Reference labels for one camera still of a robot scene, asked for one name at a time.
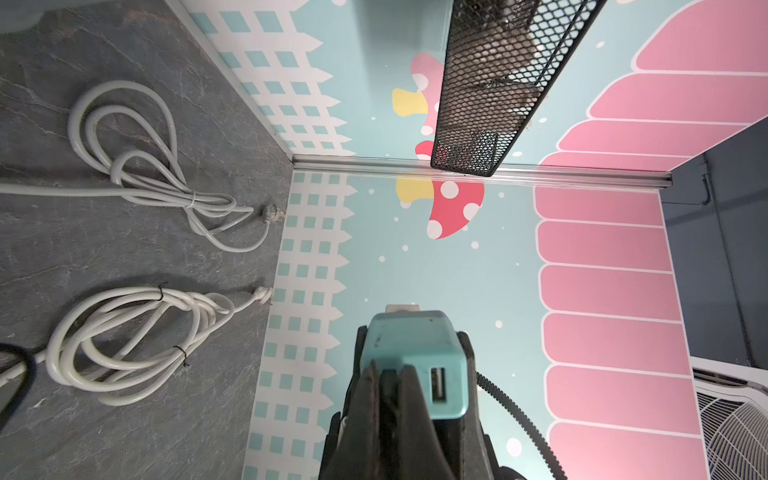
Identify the ceiling air conditioner vent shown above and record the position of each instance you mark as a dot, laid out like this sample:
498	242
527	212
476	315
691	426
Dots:
732	403

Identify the teal USB charger adapter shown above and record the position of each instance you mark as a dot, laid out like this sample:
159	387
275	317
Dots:
404	335

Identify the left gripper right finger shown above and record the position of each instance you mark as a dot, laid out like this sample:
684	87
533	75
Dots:
428	449

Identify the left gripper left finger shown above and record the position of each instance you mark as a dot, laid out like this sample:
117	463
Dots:
355	450

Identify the black wire mesh basket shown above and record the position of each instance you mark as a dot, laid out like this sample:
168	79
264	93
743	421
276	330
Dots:
502	58

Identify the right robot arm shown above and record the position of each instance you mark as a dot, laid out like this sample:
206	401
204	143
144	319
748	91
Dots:
516	420

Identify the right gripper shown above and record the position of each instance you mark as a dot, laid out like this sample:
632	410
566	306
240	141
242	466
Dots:
384	431

